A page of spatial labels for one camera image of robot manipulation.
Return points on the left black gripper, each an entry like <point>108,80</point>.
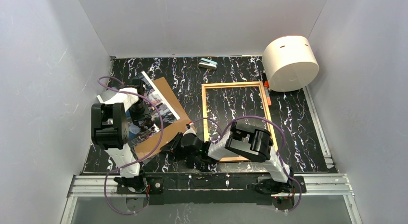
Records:
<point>146,122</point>

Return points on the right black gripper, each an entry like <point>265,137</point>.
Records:
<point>176,144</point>

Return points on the printed street photo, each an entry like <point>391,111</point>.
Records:
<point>159,107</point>

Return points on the brown cardboard backing board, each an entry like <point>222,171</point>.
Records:
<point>170,131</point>

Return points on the light wooden picture frame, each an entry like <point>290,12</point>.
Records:
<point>256,84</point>

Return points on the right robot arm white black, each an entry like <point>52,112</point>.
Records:
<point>248,141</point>

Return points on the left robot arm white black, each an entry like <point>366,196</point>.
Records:
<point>113,121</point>

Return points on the orange grey marker pen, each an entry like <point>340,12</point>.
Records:
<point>266,89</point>

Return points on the white cylindrical container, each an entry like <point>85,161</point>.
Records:
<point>289,63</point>

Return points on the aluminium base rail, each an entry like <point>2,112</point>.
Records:
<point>317,184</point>

